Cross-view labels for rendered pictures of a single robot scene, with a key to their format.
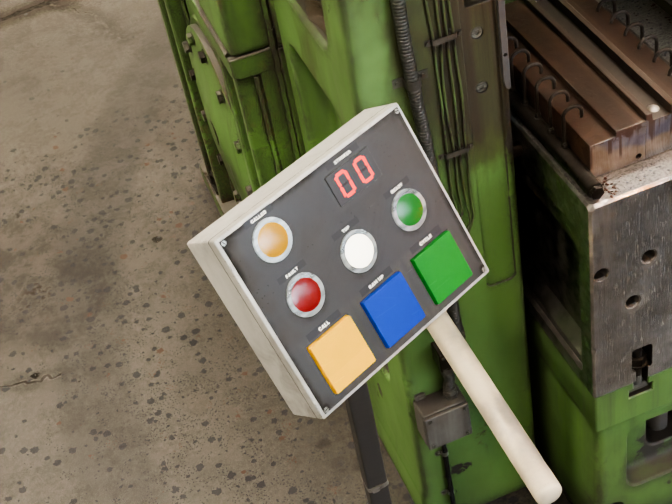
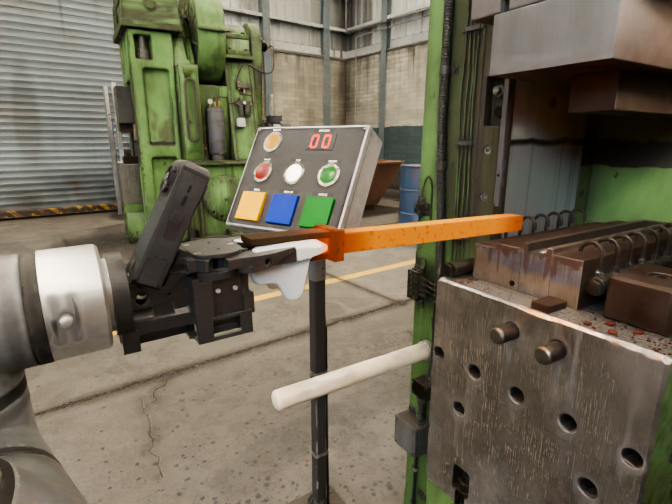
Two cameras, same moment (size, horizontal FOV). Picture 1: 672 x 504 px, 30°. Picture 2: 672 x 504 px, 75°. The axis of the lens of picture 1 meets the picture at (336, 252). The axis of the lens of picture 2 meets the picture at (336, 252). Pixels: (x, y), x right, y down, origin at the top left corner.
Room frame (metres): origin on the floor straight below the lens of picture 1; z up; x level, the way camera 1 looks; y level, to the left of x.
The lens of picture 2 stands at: (0.97, -1.07, 1.16)
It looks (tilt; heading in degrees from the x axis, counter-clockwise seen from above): 14 degrees down; 70
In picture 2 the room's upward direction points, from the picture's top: straight up
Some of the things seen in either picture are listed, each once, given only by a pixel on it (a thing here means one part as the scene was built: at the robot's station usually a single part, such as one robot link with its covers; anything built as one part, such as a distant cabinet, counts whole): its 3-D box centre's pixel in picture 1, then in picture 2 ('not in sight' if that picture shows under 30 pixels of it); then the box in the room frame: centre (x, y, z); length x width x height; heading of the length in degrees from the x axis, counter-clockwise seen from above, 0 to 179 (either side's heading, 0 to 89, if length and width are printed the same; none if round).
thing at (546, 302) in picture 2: not in sight; (549, 304); (1.48, -0.59, 0.92); 0.04 x 0.03 x 0.01; 11
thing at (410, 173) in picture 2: not in sight; (422, 200); (3.85, 3.74, 0.44); 0.59 x 0.59 x 0.88
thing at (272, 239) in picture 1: (272, 239); (272, 141); (1.20, 0.08, 1.16); 0.05 x 0.03 x 0.04; 103
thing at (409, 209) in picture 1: (409, 209); (328, 174); (1.29, -0.11, 1.09); 0.05 x 0.03 x 0.04; 103
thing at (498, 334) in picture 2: not in sight; (504, 333); (1.43, -0.56, 0.87); 0.04 x 0.03 x 0.03; 13
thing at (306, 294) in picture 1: (305, 294); (262, 171); (1.17, 0.05, 1.09); 0.05 x 0.03 x 0.04; 103
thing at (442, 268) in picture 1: (440, 267); (317, 213); (1.26, -0.14, 1.01); 0.07 x 0.05 x 0.07; 128
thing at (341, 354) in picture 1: (340, 354); (251, 206); (1.13, 0.02, 1.01); 0.07 x 0.05 x 0.07; 128
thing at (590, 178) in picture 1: (537, 125); (514, 255); (1.62, -0.36, 0.93); 0.40 x 0.03 x 0.03; 13
